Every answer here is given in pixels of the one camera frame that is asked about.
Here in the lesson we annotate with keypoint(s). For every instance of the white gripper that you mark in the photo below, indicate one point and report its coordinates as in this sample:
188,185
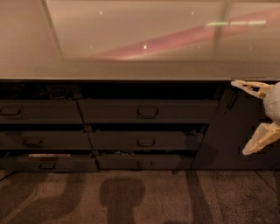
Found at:
273,102

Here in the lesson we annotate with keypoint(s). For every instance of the grey drawer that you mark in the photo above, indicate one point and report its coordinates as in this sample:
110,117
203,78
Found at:
144,162
147,111
39,112
72,163
44,140
145,140

